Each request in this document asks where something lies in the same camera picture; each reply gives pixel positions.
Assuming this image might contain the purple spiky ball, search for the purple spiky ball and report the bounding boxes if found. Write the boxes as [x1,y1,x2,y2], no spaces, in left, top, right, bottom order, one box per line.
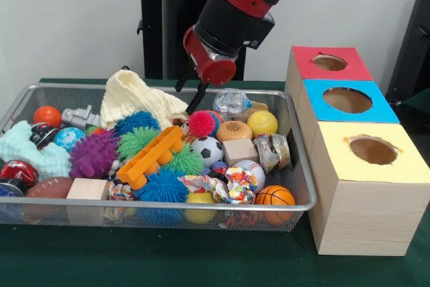
[68,128,121,179]

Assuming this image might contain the blue spiky ball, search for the blue spiky ball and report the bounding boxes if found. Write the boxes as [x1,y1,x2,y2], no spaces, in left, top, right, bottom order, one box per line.
[132,167,189,204]

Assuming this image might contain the clear shallow mesh bin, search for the clear shallow mesh bin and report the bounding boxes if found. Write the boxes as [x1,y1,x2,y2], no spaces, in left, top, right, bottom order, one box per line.
[0,83,316,233]

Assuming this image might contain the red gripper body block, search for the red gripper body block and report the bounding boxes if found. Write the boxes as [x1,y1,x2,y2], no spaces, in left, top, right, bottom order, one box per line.
[183,26,239,87]

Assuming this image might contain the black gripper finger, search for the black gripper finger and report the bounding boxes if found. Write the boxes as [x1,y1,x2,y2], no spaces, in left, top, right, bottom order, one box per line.
[185,83,211,116]
[174,63,196,93]

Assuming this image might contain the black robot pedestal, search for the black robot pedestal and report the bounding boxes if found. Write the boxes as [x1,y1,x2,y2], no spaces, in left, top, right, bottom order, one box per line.
[130,0,271,81]

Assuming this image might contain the orange toy brick round studs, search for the orange toy brick round studs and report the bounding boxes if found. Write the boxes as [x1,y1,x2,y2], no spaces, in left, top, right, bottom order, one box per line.
[116,125,185,190]

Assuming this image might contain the small orange basketball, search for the small orange basketball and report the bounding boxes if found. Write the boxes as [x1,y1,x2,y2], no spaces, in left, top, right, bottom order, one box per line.
[255,185,296,226]

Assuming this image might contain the green spiky ball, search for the green spiky ball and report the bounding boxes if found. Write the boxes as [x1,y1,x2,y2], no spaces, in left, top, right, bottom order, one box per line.
[163,142,204,176]
[117,126,161,161]

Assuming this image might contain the small black white soccer ball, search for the small black white soccer ball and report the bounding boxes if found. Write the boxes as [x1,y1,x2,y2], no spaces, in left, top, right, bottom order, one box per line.
[189,136,223,167]

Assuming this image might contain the wooden box three holes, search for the wooden box three holes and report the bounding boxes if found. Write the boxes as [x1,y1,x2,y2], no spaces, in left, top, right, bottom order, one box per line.
[286,46,430,257]

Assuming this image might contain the yellow green ball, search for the yellow green ball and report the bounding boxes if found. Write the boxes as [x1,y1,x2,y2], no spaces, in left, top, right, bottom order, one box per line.
[246,110,278,137]

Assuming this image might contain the red orange ball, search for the red orange ball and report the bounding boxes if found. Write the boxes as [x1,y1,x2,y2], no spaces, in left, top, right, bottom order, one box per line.
[32,105,62,128]

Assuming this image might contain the cream knitted cloth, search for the cream knitted cloth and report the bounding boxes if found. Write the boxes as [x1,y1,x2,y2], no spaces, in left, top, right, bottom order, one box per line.
[99,69,191,130]

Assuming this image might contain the dark green table cloth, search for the dark green table cloth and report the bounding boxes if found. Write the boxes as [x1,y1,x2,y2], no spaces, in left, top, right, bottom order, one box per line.
[0,77,430,287]

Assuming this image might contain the crushed clear plastic bottle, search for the crushed clear plastic bottle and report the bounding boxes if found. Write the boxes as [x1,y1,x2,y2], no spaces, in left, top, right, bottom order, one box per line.
[212,88,253,120]

